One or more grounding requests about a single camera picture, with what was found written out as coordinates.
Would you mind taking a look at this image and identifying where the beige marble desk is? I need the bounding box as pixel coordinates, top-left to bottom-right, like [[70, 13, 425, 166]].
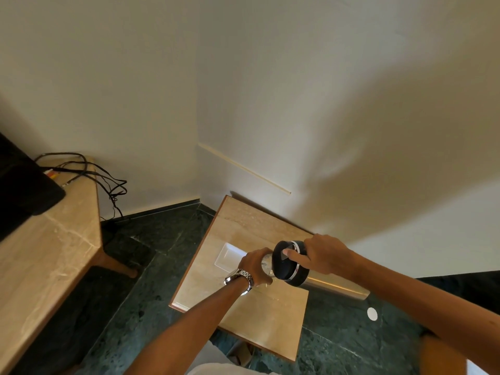
[[0, 155, 140, 375]]

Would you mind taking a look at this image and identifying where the white rectangular dish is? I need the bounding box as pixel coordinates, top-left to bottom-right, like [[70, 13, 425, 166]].
[[214, 243, 248, 274]]

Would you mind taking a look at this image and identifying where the clear drinking glass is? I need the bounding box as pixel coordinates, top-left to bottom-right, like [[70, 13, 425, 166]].
[[261, 253, 276, 278]]

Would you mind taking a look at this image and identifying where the silver metal wristwatch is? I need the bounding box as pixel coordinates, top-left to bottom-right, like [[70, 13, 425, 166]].
[[223, 268, 255, 297]]

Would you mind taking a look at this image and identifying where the small beige marble side table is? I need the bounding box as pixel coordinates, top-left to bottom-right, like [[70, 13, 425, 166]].
[[169, 195, 315, 363]]

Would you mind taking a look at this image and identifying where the steel flask with black lid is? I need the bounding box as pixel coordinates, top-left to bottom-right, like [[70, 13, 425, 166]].
[[271, 240, 371, 301]]

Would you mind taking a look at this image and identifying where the cream wall trim strip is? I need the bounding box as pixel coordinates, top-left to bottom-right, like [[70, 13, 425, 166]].
[[197, 142, 292, 196]]

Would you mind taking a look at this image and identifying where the person's left hand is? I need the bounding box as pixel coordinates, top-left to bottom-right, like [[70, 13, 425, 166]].
[[238, 248, 274, 287]]

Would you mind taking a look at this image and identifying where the bundle of black cables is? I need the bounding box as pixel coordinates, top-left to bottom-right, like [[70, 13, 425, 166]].
[[34, 152, 129, 223]]

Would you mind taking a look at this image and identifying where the person's left forearm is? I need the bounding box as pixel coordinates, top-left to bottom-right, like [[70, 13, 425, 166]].
[[124, 276, 251, 375]]

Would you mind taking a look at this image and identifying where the person's right forearm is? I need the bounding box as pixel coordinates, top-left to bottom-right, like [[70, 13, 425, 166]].
[[352, 252, 500, 375]]

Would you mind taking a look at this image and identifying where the person's right hand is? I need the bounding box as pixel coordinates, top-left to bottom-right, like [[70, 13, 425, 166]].
[[282, 234, 358, 285]]

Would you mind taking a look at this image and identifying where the person's bare knee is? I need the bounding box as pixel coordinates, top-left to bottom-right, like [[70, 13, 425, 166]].
[[420, 333, 470, 375]]

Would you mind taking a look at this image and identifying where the white garment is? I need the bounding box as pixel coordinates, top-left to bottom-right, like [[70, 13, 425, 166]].
[[185, 340, 279, 375]]

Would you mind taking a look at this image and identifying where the black monitor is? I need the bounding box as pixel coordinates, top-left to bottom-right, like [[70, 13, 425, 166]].
[[0, 132, 66, 243]]

